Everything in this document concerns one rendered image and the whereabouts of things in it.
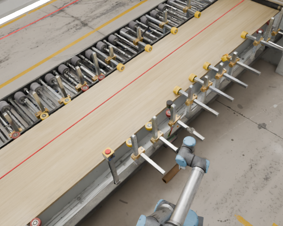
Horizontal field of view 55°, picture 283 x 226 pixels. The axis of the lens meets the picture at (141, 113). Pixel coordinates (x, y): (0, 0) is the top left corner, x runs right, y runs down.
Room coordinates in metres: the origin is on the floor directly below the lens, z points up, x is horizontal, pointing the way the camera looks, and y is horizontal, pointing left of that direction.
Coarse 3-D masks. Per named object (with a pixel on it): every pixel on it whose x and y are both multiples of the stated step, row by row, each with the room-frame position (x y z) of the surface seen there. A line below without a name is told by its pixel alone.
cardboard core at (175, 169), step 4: (176, 164) 1.53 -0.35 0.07; (172, 168) 1.48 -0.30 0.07; (176, 168) 1.47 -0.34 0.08; (180, 168) 1.48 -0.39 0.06; (168, 172) 1.44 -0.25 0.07; (172, 172) 1.43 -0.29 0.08; (176, 172) 1.43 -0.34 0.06; (164, 176) 1.39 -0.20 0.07; (168, 176) 1.38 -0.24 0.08; (172, 176) 1.39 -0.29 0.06; (164, 180) 1.37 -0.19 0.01; (168, 180) 1.34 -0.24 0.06
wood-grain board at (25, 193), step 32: (224, 0) 3.62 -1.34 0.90; (192, 32) 2.93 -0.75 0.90; (224, 32) 2.87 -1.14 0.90; (128, 64) 2.44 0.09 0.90; (160, 64) 2.38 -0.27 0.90; (192, 64) 2.33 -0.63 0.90; (96, 96) 1.97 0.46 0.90; (128, 96) 1.93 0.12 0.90; (160, 96) 1.89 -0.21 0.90; (32, 128) 1.63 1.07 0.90; (64, 128) 1.59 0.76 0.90; (96, 128) 1.56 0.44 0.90; (128, 128) 1.52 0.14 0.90; (0, 160) 1.30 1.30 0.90; (32, 160) 1.27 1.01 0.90; (64, 160) 1.24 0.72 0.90; (96, 160) 1.21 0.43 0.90; (0, 192) 0.99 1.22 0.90; (32, 192) 0.96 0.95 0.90; (64, 192) 0.94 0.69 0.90; (0, 224) 0.73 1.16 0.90
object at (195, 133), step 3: (168, 117) 1.65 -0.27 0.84; (177, 123) 1.56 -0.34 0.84; (180, 123) 1.55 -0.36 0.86; (183, 123) 1.54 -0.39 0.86; (183, 126) 1.51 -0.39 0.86; (186, 126) 1.50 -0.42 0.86; (186, 129) 1.48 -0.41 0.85; (195, 132) 1.43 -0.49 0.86; (195, 135) 1.40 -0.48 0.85; (198, 135) 1.39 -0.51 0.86; (198, 138) 1.37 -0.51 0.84; (201, 138) 1.36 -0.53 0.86; (204, 138) 1.36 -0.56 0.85
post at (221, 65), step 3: (222, 63) 2.07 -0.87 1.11; (219, 66) 2.07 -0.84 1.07; (222, 66) 2.05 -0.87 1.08; (219, 69) 2.06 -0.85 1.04; (222, 69) 2.06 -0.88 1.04; (219, 72) 2.06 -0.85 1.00; (216, 81) 2.07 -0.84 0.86; (219, 81) 2.05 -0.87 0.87; (216, 84) 2.06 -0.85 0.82; (219, 84) 2.06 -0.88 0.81; (216, 87) 2.05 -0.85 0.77
